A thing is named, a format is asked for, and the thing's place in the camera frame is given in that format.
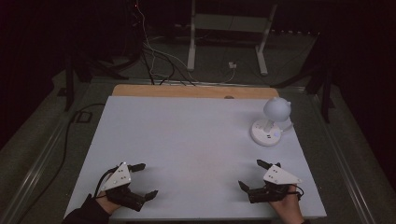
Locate white floor cable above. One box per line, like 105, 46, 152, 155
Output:
135, 0, 236, 85

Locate person's left hand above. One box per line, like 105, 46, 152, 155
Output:
95, 189, 122, 217

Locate person's right hand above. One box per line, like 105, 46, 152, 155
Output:
268, 184, 304, 224

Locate white metal stand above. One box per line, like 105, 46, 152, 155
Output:
186, 0, 278, 77

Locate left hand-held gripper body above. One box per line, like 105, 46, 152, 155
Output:
100, 161, 148, 213

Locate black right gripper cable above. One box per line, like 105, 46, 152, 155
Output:
288, 184, 304, 201

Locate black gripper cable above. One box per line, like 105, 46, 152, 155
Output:
288, 184, 304, 201
93, 166, 120, 200

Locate long black floor cable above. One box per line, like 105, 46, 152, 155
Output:
17, 102, 106, 222

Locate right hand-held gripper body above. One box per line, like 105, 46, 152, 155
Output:
247, 164, 303, 204

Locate white table mat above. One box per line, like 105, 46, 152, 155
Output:
64, 95, 328, 221

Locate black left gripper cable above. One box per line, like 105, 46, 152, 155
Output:
93, 166, 120, 200

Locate black tripod stand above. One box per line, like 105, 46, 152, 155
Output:
270, 32, 337, 124
57, 52, 141, 112

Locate bundle of black cables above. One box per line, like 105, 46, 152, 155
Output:
140, 46, 197, 87

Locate white desk lamp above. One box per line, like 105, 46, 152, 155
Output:
249, 96, 292, 147

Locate white lamp cable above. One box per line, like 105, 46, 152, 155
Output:
279, 121, 294, 134

